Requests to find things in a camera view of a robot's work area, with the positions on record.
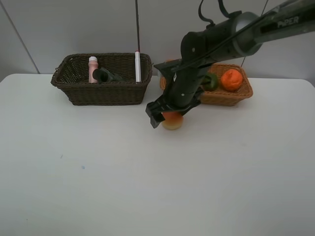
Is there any white pink-tipped marker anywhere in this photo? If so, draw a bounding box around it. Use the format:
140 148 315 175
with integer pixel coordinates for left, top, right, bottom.
135 51 141 83

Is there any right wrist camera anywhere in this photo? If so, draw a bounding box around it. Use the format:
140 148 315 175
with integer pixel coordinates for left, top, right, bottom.
154 59 182 79

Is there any dark green pump bottle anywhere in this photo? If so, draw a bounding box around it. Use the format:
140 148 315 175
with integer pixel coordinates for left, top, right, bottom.
92 67 126 84

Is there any pink small bottle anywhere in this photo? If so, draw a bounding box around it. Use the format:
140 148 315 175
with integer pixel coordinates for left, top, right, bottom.
89 56 98 83

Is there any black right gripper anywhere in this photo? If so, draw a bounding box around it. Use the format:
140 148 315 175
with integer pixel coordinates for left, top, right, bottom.
146 68 204 128

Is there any green lime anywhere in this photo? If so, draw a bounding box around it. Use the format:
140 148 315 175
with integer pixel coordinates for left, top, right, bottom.
201 73 219 91

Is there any peeled orange tangerine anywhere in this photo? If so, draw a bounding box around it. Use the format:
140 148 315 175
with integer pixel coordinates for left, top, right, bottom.
220 69 243 91

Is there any red-orange peach fruit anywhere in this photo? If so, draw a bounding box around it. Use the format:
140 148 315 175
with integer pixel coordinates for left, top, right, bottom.
162 112 184 130

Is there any orange wicker basket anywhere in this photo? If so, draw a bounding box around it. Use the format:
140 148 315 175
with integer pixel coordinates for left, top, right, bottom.
159 59 253 107

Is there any dark brown wicker basket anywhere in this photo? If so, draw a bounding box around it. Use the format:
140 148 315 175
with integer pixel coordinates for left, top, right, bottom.
51 53 152 106

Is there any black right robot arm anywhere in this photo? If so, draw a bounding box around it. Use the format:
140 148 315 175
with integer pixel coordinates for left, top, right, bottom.
146 0 315 128

